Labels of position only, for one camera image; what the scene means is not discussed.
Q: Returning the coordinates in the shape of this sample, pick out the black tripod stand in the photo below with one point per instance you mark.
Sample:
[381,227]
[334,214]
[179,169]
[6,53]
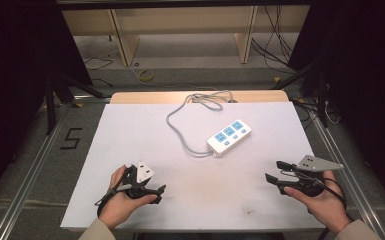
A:
[56,90]
[316,83]

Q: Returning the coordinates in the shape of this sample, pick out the dark curtain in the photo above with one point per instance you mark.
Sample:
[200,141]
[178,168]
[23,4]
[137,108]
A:
[13,83]
[366,83]

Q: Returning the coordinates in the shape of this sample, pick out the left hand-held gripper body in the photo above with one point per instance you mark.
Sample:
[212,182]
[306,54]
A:
[143,173]

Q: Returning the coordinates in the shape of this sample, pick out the wooden shelf unit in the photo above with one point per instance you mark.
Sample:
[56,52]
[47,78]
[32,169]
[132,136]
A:
[180,20]

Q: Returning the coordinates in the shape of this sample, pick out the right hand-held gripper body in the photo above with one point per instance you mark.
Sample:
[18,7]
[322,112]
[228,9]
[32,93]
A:
[313,164]

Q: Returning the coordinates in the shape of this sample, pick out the white table sheet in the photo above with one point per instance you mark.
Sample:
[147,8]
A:
[146,140]

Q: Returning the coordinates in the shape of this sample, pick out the person's left hand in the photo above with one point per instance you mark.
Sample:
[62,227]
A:
[121,203]

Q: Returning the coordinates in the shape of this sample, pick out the white power strip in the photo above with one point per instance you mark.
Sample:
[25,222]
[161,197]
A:
[229,137]

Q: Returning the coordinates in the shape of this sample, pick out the aluminium floor rail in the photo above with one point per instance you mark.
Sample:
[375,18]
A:
[30,173]
[343,166]

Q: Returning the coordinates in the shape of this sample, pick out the person's right hand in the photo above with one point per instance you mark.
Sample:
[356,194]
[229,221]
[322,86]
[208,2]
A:
[326,203]

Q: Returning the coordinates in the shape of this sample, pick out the black tape floor marking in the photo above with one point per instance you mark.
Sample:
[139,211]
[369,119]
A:
[71,138]

